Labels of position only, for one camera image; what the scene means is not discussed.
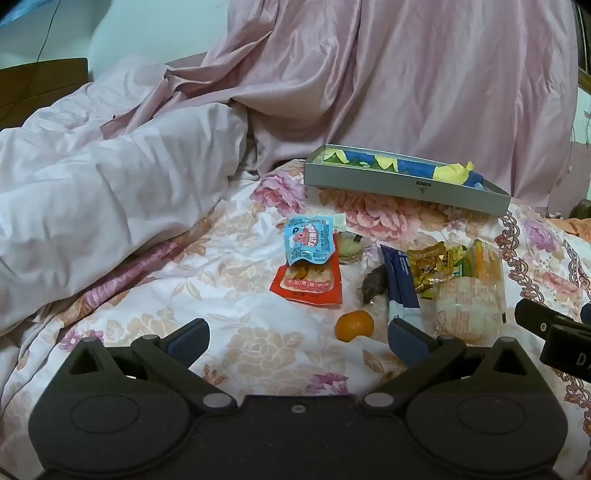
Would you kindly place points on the pink satin blanket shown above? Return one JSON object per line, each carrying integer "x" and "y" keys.
{"x": 415, "y": 78}

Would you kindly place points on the clear round biscuit packet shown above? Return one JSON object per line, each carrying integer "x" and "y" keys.
{"x": 351, "y": 247}

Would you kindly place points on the wooden headboard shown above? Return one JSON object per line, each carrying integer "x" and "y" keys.
{"x": 37, "y": 87}

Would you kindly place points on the red tofu skewer packet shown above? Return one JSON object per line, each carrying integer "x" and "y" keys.
{"x": 304, "y": 286}

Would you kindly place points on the orange cloth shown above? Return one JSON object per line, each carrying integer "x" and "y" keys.
{"x": 570, "y": 226}

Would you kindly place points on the blue snack packet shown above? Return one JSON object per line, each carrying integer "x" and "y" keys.
{"x": 307, "y": 240}

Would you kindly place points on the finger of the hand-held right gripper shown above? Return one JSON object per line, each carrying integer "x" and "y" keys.
{"x": 538, "y": 318}

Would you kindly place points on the orange mandarin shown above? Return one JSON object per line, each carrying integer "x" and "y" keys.
{"x": 354, "y": 326}

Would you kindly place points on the grey box with painted lining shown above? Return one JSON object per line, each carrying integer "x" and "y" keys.
{"x": 392, "y": 182}

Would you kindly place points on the yellow-green snack packet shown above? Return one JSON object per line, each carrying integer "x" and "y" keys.
{"x": 456, "y": 259}

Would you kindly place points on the dark green object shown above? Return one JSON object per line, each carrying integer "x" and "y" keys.
{"x": 581, "y": 210}

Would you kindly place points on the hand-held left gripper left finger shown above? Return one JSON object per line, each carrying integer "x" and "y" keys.
{"x": 182, "y": 344}

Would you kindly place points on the dark blue stick packet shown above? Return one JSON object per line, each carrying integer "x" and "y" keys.
{"x": 400, "y": 281}

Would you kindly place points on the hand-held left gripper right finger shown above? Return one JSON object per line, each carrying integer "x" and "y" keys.
{"x": 406, "y": 342}

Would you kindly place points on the floral bedsheet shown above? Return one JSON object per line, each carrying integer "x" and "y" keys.
{"x": 231, "y": 323}

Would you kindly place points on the clear rice cracker packet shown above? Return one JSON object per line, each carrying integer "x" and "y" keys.
{"x": 468, "y": 307}

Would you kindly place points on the dried fish packet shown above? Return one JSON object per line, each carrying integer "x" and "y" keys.
{"x": 373, "y": 286}

